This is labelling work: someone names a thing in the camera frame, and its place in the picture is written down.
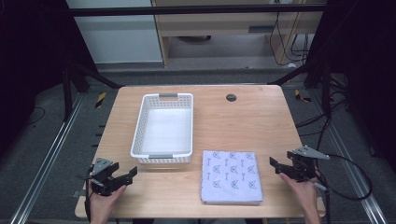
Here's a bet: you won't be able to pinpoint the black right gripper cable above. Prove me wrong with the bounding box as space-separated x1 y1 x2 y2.
313 153 374 224

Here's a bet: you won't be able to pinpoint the person's right hand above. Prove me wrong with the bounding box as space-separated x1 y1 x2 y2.
278 173 319 217

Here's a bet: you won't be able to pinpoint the white cabinet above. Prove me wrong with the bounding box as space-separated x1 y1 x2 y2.
65 0 164 65

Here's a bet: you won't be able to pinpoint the person's left hand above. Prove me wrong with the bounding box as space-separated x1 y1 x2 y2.
88 183 127 217

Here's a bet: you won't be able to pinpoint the folded lavender printed cloth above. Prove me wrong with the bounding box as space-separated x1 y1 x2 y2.
199 149 264 205

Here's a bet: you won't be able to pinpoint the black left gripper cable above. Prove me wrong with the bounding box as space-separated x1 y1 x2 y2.
83 166 95 222

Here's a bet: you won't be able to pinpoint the yellow black tape strip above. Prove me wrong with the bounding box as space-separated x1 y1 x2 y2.
294 89 313 104
94 91 107 109

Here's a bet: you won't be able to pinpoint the thin black floor cable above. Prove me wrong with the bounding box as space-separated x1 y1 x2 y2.
25 106 47 126

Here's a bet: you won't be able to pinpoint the light wooden desk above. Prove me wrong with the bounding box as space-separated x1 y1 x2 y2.
150 0 328 67

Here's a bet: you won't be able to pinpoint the dark curtain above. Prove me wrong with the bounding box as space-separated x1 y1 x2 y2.
306 0 396 174
0 0 98 158

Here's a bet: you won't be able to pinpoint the black horizontal frame bar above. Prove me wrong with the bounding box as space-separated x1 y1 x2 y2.
69 3 327 18

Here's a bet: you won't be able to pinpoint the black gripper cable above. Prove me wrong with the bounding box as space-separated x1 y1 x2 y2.
313 153 374 224
83 166 95 222

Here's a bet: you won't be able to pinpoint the black cables under desk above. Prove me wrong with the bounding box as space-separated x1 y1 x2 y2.
268 11 311 67

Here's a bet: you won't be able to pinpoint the black metal stand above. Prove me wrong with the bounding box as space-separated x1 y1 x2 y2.
268 57 332 119
61 60 124 123

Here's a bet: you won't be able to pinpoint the black floor cable bundle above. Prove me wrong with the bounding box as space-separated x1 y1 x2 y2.
294 74 351 153

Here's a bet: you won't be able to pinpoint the white plastic basket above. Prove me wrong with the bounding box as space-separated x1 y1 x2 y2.
130 92 194 165

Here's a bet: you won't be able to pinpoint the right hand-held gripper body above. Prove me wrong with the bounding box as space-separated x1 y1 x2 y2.
287 145 331 182

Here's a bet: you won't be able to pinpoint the metal floor rail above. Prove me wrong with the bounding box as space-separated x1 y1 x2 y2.
311 88 390 224
8 92 86 224

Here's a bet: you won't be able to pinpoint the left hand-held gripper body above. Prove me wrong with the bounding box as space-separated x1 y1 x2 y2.
88 157 125 197

